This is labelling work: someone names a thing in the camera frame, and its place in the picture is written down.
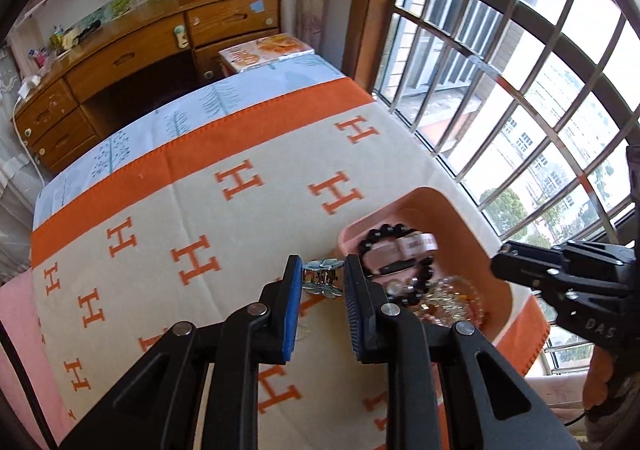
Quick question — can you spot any pink smart watch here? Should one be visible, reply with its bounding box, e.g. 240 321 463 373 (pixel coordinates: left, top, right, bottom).
362 232 438 274

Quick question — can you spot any light blue patterned bedsheet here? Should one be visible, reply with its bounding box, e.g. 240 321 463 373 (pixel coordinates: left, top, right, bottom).
32 54 344 229

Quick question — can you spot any metal window grille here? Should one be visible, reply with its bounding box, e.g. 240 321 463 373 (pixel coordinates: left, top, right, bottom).
372 0 640 376

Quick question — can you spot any black bead bracelet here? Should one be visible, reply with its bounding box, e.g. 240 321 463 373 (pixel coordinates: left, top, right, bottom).
357 222 436 308

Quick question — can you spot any orange food magazine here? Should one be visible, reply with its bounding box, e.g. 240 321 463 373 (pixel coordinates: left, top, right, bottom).
219 32 314 74

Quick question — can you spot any pink plastic tray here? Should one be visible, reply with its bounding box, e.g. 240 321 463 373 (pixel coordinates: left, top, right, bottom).
337 187 513 343

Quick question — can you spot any white lace cloth cover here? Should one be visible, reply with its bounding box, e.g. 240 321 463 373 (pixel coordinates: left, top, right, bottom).
1 44 42 284

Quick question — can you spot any orange beige H-pattern blanket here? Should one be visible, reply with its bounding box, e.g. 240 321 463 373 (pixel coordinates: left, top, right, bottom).
32 78 549 427

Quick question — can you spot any gold crystal heart brooch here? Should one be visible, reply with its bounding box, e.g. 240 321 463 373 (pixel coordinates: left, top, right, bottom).
423 275 485 329

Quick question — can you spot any wooden desk with drawers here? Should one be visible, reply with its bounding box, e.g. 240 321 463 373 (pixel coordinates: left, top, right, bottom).
14 0 280 175

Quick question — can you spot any pink bed sheet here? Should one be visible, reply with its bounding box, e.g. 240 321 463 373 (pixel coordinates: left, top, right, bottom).
0 270 74 449

